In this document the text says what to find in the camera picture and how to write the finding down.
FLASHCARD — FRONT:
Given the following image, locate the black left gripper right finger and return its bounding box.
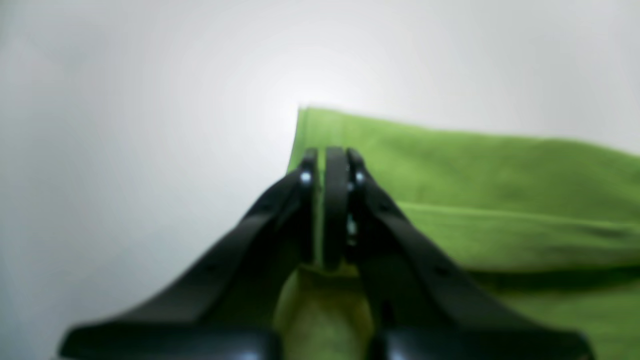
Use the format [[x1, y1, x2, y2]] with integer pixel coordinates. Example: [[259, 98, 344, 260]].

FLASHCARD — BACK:
[[322, 146, 594, 360]]

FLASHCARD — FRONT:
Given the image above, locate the green T-shirt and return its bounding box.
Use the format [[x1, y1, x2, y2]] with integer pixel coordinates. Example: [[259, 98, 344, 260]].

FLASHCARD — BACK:
[[288, 107, 640, 360]]

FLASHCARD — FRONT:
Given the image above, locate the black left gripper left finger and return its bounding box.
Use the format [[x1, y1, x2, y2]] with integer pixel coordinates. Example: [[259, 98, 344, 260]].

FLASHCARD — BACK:
[[59, 148, 318, 360]]

